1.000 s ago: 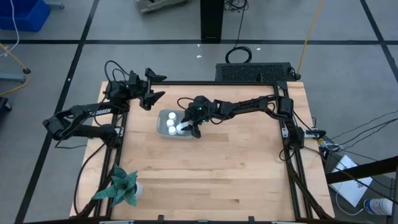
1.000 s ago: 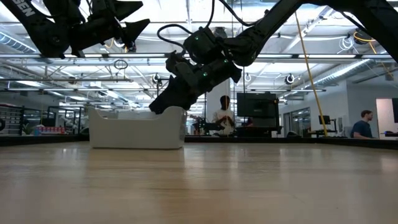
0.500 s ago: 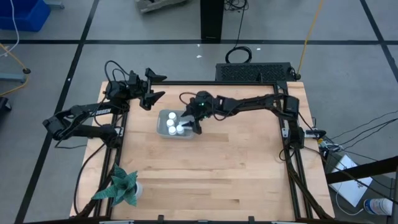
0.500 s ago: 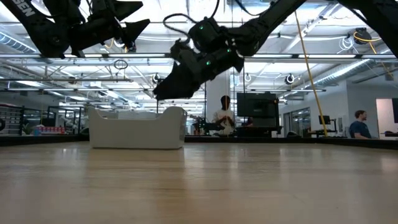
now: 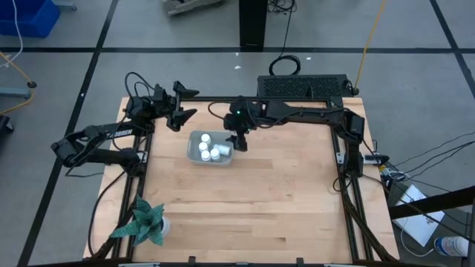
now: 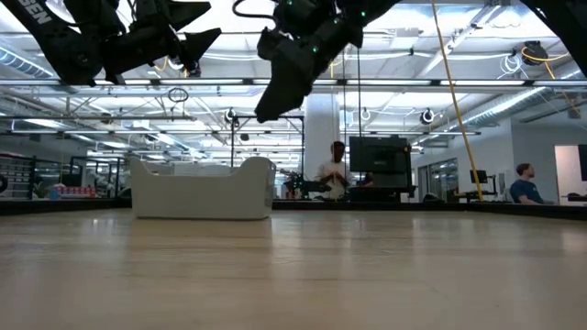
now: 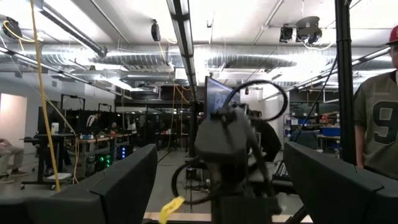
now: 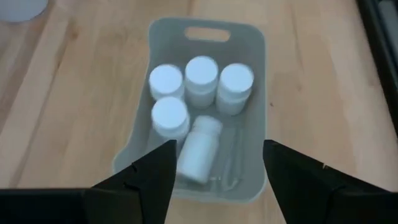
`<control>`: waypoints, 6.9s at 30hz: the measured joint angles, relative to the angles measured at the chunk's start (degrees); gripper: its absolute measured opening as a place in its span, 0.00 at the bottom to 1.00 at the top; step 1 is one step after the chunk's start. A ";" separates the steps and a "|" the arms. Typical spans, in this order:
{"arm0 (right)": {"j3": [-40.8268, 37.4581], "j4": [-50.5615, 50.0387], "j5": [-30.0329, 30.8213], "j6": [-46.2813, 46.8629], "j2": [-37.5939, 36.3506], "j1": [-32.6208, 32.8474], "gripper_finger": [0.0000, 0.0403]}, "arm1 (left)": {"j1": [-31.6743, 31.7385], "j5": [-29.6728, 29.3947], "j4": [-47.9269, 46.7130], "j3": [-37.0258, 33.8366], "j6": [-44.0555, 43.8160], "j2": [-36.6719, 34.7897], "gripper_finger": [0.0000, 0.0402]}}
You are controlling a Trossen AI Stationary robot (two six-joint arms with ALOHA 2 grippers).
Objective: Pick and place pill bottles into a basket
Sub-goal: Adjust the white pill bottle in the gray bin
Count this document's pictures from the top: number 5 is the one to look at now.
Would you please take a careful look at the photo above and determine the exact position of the grey flat stand base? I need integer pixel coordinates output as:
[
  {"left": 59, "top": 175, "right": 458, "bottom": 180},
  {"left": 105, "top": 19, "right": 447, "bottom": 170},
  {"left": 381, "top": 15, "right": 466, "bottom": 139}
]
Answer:
[{"left": 0, "top": 86, "right": 33, "bottom": 100}]

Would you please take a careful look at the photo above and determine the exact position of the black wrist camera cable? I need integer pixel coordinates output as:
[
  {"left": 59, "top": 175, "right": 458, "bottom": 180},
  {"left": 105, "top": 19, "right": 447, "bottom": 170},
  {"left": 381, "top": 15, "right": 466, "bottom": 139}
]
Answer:
[{"left": 206, "top": 99, "right": 239, "bottom": 121}]

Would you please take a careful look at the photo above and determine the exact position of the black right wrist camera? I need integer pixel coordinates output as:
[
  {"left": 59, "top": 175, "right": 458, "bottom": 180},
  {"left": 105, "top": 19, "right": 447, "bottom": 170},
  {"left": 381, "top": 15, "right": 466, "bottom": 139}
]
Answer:
[{"left": 228, "top": 96, "right": 259, "bottom": 122}]

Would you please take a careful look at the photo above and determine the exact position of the white bottle blue label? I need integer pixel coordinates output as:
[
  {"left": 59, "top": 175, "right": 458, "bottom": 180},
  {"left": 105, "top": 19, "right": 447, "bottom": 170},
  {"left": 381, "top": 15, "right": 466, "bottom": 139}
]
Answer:
[{"left": 433, "top": 234, "right": 471, "bottom": 258}]

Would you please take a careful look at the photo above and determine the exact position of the small black control box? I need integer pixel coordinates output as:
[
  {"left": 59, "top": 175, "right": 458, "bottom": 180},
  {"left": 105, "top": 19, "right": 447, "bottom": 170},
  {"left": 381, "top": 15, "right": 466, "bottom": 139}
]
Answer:
[{"left": 362, "top": 153, "right": 391, "bottom": 165}]

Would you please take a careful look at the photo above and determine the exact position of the black metal beam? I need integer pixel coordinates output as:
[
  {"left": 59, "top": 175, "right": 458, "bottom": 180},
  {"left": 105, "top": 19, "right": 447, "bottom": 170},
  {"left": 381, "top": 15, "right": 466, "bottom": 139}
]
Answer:
[{"left": 387, "top": 185, "right": 475, "bottom": 220}]

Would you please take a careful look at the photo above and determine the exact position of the green plant in white pot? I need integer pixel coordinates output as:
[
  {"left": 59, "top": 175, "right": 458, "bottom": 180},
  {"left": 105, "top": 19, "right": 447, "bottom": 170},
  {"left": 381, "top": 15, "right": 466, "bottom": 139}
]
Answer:
[{"left": 108, "top": 194, "right": 172, "bottom": 248}]

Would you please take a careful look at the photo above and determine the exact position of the yellow floor cable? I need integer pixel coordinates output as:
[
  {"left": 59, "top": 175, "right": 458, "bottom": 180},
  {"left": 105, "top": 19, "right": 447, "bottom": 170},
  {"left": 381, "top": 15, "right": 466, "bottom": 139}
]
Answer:
[{"left": 0, "top": 51, "right": 37, "bottom": 116}]

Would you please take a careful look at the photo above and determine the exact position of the black perforated computer case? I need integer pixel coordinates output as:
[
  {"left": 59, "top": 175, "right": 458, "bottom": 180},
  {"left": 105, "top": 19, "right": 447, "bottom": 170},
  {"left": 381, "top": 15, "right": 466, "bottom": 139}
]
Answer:
[{"left": 256, "top": 73, "right": 350, "bottom": 99}]

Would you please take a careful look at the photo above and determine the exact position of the grey floor object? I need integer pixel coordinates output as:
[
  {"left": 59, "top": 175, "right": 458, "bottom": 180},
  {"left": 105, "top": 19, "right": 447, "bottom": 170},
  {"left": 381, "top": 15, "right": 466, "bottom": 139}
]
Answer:
[{"left": 51, "top": 0, "right": 78, "bottom": 11}]

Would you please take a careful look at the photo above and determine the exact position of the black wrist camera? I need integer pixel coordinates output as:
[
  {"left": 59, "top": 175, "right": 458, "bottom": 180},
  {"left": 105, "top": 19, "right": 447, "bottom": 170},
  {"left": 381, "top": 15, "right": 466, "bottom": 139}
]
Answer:
[
  {"left": 228, "top": 96, "right": 259, "bottom": 122},
  {"left": 125, "top": 94, "right": 156, "bottom": 120}
]

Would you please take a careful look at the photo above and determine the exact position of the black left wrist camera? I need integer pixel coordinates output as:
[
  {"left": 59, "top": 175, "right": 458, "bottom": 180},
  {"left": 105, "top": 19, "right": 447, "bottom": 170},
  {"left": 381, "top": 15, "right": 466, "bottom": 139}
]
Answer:
[{"left": 125, "top": 94, "right": 156, "bottom": 120}]

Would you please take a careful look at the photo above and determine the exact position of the white laptop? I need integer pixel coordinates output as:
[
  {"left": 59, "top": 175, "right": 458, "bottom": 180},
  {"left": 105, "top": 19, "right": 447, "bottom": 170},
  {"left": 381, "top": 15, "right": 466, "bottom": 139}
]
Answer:
[{"left": 391, "top": 183, "right": 446, "bottom": 248}]

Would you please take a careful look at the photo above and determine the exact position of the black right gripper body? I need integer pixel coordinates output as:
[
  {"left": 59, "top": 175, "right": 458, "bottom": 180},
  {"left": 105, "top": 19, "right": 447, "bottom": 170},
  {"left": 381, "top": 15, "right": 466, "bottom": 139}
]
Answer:
[{"left": 223, "top": 113, "right": 258, "bottom": 137}]

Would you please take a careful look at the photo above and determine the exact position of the cluttered power strip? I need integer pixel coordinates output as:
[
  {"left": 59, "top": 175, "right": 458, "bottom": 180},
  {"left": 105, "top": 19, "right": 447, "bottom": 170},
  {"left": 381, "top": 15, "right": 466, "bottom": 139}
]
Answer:
[{"left": 379, "top": 166, "right": 402, "bottom": 183}]

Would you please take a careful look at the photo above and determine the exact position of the black coiled floor cable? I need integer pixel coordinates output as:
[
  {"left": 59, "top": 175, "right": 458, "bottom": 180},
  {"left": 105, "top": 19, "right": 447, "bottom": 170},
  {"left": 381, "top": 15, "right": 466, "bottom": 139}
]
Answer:
[{"left": 266, "top": 0, "right": 302, "bottom": 77}]

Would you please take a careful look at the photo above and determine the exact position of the blue plastic bin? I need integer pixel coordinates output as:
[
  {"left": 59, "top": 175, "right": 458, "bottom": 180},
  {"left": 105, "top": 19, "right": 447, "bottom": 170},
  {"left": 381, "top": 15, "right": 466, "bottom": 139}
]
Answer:
[{"left": 0, "top": 0, "right": 62, "bottom": 39}]

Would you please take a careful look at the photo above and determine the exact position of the grey plastic basket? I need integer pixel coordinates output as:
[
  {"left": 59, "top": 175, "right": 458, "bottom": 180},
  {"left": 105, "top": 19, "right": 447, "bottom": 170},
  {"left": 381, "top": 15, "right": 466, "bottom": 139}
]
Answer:
[{"left": 186, "top": 129, "right": 236, "bottom": 168}]

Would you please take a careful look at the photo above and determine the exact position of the white floor cable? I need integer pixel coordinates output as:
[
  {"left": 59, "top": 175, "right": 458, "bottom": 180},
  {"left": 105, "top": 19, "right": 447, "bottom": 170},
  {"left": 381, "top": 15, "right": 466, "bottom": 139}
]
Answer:
[{"left": 0, "top": 0, "right": 24, "bottom": 70}]

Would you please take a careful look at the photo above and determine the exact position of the black upright pillar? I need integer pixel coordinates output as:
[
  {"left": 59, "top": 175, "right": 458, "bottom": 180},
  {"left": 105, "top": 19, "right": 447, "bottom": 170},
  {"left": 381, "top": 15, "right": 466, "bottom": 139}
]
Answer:
[{"left": 238, "top": 0, "right": 269, "bottom": 52}]

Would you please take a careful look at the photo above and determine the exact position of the black floor object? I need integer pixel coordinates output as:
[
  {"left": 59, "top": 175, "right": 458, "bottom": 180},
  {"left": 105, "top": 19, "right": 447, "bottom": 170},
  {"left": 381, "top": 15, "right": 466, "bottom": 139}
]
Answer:
[{"left": 0, "top": 115, "right": 15, "bottom": 135}]

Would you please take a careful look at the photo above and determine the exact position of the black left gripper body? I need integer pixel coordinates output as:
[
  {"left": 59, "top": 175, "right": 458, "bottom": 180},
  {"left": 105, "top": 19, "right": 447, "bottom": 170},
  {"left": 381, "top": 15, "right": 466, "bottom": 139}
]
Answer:
[{"left": 153, "top": 83, "right": 183, "bottom": 134}]

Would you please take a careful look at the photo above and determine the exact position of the yellow hanging cable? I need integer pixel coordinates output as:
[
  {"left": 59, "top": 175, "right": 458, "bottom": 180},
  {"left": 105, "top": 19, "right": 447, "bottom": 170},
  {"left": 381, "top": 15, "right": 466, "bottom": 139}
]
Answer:
[{"left": 353, "top": 0, "right": 387, "bottom": 93}]

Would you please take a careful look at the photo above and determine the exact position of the grey cart base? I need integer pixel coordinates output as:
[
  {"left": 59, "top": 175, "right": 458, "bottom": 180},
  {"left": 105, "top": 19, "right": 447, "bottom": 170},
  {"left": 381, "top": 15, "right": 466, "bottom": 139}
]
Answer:
[{"left": 160, "top": 0, "right": 226, "bottom": 16}]

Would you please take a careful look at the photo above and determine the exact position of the black aluminium table frame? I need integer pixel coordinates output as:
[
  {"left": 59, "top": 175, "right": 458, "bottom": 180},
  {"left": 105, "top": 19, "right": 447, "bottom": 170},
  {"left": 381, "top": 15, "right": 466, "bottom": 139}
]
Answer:
[{"left": 88, "top": 95, "right": 401, "bottom": 265}]

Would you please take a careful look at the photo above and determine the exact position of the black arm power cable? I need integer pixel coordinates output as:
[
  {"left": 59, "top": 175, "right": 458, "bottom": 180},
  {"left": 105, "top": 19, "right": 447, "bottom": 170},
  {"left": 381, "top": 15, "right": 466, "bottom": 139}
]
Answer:
[{"left": 87, "top": 171, "right": 127, "bottom": 257}]

